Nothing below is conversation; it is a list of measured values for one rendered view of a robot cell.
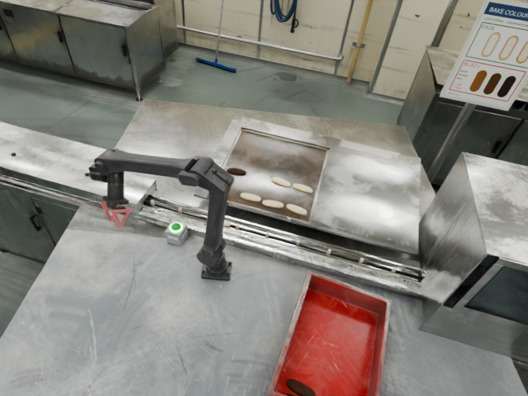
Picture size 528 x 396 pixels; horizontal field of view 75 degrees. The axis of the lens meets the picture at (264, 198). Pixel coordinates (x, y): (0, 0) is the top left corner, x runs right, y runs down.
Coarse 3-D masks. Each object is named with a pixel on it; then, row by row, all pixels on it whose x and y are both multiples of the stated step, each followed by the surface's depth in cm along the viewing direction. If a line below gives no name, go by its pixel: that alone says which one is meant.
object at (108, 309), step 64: (64, 256) 141; (128, 256) 144; (192, 256) 147; (256, 256) 150; (64, 320) 122; (128, 320) 124; (192, 320) 127; (256, 320) 129; (0, 384) 106; (64, 384) 108; (128, 384) 110; (192, 384) 111; (256, 384) 113; (384, 384) 117; (448, 384) 118; (512, 384) 120
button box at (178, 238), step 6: (180, 222) 149; (168, 228) 147; (186, 228) 150; (168, 234) 146; (174, 234) 145; (180, 234) 145; (186, 234) 152; (168, 240) 149; (174, 240) 148; (180, 240) 147
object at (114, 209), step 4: (108, 204) 124; (116, 204) 124; (112, 208) 121; (116, 208) 122; (120, 208) 123; (124, 208) 124; (128, 208) 125; (112, 212) 121; (116, 212) 122; (120, 212) 124; (128, 212) 125; (116, 216) 123; (124, 216) 126; (116, 220) 124; (124, 220) 126; (116, 224) 125; (120, 224) 126
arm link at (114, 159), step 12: (108, 156) 117; (120, 156) 116; (132, 156) 115; (144, 156) 114; (156, 156) 113; (204, 156) 111; (108, 168) 119; (120, 168) 118; (132, 168) 116; (144, 168) 114; (156, 168) 111; (168, 168) 109; (180, 168) 106; (180, 180) 106; (192, 180) 104
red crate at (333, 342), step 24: (312, 312) 133; (336, 312) 134; (360, 312) 134; (312, 336) 126; (336, 336) 127; (360, 336) 127; (288, 360) 119; (312, 360) 120; (336, 360) 120; (360, 360) 121; (312, 384) 114; (336, 384) 115; (360, 384) 115
